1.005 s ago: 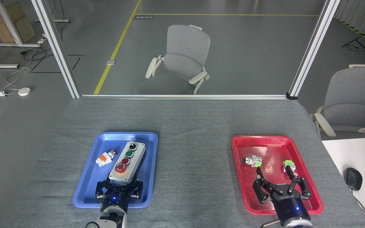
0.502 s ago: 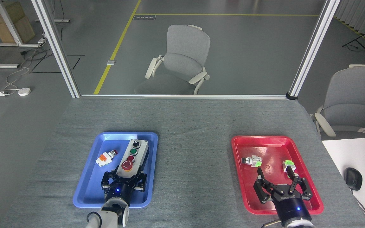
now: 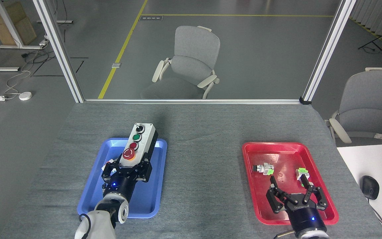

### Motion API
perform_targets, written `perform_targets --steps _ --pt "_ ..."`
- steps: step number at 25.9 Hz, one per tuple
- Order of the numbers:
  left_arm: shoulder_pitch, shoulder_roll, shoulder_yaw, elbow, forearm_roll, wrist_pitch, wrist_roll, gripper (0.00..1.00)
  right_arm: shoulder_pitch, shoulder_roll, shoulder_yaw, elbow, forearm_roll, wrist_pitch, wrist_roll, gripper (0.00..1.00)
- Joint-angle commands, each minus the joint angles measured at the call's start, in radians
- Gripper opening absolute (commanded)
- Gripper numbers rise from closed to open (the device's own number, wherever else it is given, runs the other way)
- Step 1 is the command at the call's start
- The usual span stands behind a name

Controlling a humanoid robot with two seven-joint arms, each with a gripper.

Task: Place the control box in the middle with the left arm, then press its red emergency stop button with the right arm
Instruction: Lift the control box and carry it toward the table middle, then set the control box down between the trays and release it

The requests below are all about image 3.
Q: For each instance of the blue plastic tray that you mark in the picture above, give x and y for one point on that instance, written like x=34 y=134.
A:
x=151 y=186

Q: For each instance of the white desk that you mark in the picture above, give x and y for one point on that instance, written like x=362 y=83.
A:
x=360 y=162

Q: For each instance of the cardboard box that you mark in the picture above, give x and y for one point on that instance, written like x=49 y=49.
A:
x=25 y=31
x=10 y=11

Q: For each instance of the white power strip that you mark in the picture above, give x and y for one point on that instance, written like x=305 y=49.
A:
x=43 y=42

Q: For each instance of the silver aluminium rail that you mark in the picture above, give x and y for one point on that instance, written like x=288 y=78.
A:
x=194 y=101

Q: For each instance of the white curtain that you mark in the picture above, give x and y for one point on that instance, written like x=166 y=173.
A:
x=380 y=13

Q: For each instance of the black selector switch green block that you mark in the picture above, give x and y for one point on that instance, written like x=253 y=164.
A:
x=264 y=169

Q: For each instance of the red plastic tray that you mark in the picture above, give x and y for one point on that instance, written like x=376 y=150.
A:
x=284 y=156

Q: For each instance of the white round floor device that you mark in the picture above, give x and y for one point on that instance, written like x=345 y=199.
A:
x=25 y=96

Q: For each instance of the grey office chair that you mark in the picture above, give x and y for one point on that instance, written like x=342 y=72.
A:
x=370 y=99
x=194 y=49

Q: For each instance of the green push button switch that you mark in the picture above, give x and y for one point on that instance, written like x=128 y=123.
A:
x=301 y=172

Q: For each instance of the red push button switch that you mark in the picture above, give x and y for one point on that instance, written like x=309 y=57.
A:
x=106 y=165

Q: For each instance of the silver floor outlet cover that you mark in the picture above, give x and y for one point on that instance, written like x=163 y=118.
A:
x=116 y=65

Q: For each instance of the silver aluminium post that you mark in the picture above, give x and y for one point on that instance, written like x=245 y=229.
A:
x=328 y=49
x=60 y=49

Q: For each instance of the grey control box with buttons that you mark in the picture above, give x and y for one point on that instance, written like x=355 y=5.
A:
x=138 y=139

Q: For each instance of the black computer mouse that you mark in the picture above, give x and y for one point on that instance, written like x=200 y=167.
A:
x=370 y=187

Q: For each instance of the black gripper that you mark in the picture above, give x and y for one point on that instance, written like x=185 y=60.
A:
x=119 y=187
x=307 y=217

